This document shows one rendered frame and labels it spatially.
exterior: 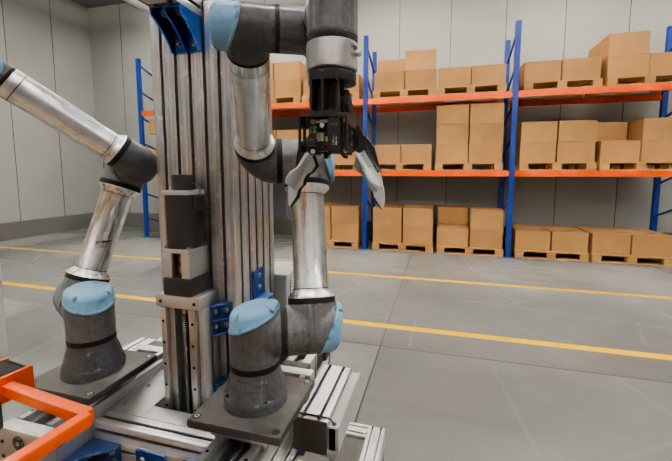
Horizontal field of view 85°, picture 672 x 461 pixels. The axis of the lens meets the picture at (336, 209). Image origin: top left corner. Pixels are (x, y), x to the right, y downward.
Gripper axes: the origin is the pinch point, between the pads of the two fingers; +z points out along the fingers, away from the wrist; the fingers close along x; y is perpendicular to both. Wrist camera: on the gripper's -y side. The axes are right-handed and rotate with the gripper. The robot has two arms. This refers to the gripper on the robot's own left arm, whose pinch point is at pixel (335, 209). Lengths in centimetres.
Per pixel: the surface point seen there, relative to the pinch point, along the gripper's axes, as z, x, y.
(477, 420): 152, 44, -179
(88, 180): 18, -954, -776
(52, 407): 33, -46, 13
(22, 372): 32, -60, 8
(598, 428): 152, 116, -191
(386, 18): -351, -104, -808
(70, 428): 33, -38, 16
